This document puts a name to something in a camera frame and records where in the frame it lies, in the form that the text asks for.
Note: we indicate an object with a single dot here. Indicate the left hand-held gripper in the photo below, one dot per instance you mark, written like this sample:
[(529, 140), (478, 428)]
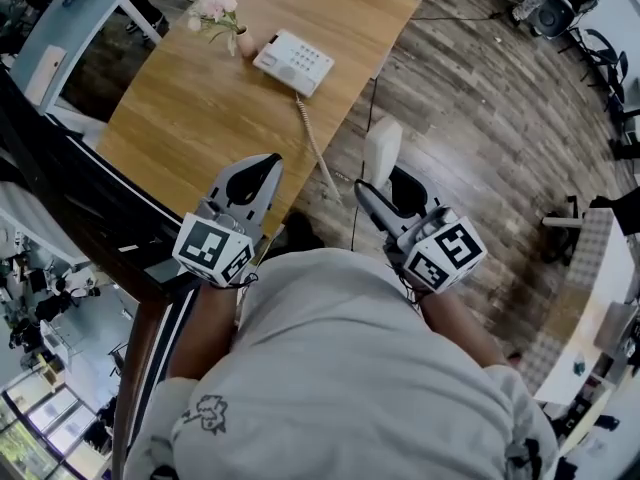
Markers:
[(210, 248)]

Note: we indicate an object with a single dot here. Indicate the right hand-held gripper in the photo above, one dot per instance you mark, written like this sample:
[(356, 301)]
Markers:
[(445, 258)]

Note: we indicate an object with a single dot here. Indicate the white telephone handset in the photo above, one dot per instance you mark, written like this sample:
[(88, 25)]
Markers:
[(382, 143)]

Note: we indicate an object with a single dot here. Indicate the white telephone base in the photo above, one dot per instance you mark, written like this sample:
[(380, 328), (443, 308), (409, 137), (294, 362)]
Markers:
[(295, 60)]

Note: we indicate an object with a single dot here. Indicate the person's right forearm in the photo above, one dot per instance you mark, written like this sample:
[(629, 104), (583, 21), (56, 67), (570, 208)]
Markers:
[(455, 333)]

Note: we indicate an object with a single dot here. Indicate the person's left forearm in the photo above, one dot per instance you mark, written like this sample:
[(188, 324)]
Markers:
[(205, 328)]

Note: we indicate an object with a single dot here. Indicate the person's black shoe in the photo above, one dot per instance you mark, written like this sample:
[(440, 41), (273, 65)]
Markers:
[(300, 230)]

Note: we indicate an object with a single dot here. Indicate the small pink vase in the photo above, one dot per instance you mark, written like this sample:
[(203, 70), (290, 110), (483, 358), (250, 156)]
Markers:
[(246, 43)]

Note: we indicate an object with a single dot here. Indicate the black stool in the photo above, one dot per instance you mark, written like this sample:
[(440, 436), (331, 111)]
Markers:
[(562, 228)]

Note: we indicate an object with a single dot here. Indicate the pink and white flowers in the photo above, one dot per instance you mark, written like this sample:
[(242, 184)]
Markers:
[(216, 7)]

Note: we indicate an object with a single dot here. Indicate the person's grey shirt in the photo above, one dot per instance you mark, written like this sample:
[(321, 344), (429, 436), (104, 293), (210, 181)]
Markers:
[(340, 378)]

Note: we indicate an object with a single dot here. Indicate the white table with checkered cloth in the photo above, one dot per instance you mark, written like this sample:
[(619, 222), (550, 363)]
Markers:
[(590, 288)]

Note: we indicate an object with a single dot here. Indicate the light blue white table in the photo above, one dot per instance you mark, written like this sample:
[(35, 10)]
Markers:
[(65, 33)]

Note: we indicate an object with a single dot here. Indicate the black round speaker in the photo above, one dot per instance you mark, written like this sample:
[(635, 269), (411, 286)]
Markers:
[(552, 15)]

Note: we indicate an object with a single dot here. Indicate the black chair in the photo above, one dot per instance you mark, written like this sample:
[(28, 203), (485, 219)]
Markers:
[(602, 58)]

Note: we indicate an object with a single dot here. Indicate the dark wooden shelf frame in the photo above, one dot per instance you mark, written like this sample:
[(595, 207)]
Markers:
[(75, 183)]

